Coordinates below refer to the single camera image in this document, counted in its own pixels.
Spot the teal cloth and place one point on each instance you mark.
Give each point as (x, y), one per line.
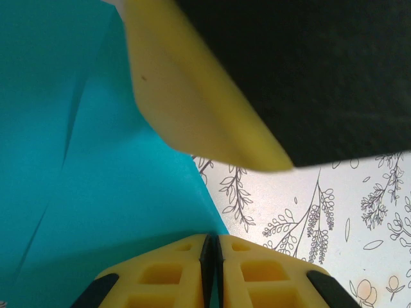
(96, 160)

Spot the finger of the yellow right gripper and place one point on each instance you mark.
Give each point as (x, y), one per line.
(192, 96)

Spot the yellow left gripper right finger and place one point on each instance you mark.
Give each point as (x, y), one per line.
(263, 276)

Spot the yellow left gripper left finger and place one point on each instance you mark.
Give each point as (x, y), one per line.
(160, 276)

